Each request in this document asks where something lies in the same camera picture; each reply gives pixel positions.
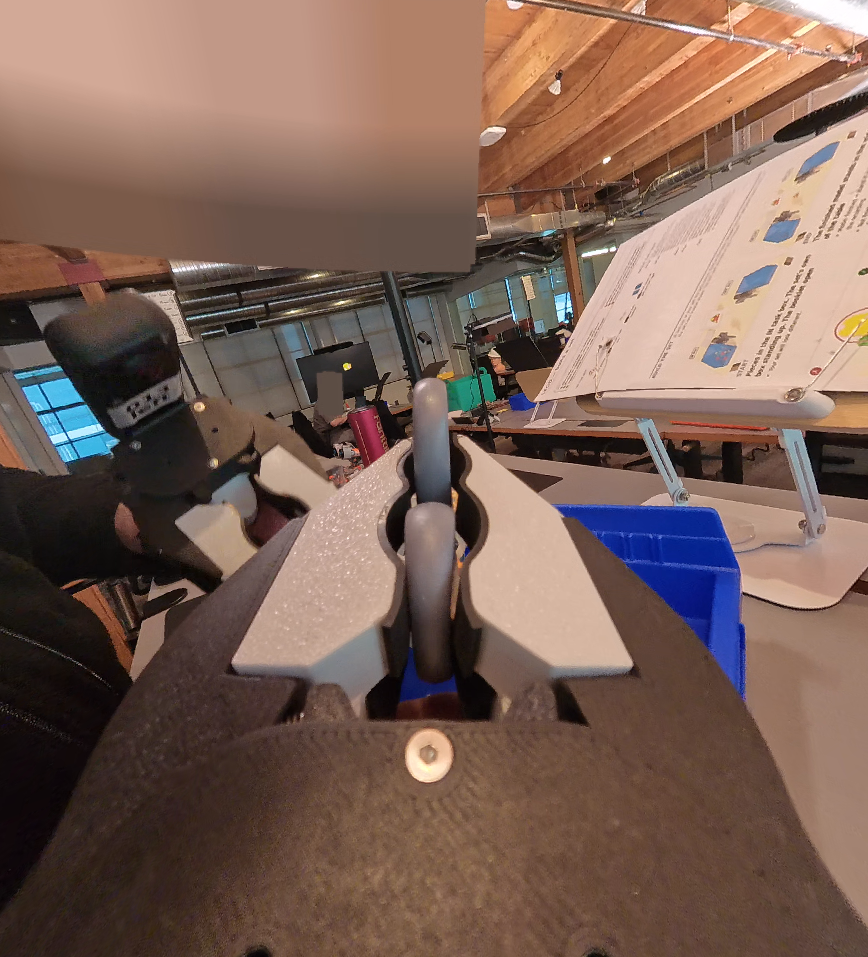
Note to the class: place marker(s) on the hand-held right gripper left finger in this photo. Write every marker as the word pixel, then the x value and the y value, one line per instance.
pixel 314 598

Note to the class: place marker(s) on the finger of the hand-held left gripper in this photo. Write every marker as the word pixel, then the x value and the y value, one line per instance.
pixel 292 478
pixel 217 534

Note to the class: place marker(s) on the small tan book stand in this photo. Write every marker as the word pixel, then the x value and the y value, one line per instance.
pixel 538 392

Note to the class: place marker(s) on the person's left forearm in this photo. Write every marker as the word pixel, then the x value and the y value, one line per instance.
pixel 30 508

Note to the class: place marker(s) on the person's black clothing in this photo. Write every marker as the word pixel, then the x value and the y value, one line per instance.
pixel 23 710

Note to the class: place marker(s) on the pink metal bottle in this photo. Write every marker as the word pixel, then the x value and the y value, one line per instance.
pixel 368 437

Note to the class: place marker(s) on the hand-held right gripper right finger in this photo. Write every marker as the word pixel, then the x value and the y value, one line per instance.
pixel 546 598

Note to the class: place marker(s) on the black monitor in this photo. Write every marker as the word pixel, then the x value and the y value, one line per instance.
pixel 337 370

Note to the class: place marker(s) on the black tripod pole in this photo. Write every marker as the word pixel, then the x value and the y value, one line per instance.
pixel 402 329

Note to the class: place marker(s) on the person's left hand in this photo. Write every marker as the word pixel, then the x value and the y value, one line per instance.
pixel 126 527

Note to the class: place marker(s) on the small blue plastic bin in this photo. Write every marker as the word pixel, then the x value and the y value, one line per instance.
pixel 666 568

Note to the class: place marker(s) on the printed instruction sheet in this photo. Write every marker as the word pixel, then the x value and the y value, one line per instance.
pixel 740 284

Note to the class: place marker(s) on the green storage crate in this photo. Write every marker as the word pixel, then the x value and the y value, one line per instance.
pixel 471 392

